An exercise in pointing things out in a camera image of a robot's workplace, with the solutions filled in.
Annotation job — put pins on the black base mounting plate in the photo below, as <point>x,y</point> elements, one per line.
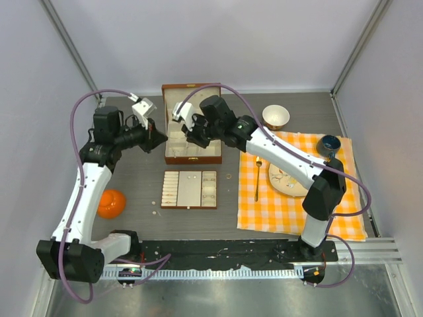
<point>255,254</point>

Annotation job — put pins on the dark blue mug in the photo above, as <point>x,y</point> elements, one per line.
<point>328,146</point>

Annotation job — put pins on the gold fork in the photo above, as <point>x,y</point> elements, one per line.
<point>257,186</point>

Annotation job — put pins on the white ceramic bowl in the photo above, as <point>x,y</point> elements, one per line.
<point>275,117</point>

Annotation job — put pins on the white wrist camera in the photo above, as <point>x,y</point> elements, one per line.
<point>142,109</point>
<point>183,112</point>

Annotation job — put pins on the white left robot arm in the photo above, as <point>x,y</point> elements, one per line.
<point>70,248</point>

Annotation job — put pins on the white slotted cable duct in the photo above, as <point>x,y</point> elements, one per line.
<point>131,273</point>

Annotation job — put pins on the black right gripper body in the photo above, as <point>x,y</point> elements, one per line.
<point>199,121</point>

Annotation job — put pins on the decorated ceramic plate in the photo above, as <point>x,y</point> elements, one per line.
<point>284,183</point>

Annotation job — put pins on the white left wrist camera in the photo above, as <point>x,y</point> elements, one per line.
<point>142,109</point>

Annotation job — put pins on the orange upturned bowl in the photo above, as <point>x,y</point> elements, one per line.
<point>112,204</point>

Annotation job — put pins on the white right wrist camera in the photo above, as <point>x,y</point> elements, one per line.
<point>183,112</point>

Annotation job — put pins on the brown jewelry tray insert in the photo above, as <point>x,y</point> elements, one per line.
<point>179,192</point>

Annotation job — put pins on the yellow checkered cloth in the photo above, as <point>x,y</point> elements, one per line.
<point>278,213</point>

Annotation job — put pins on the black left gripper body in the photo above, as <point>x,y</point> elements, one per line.
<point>150,123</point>

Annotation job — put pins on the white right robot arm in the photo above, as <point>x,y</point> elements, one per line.
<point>324,181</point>

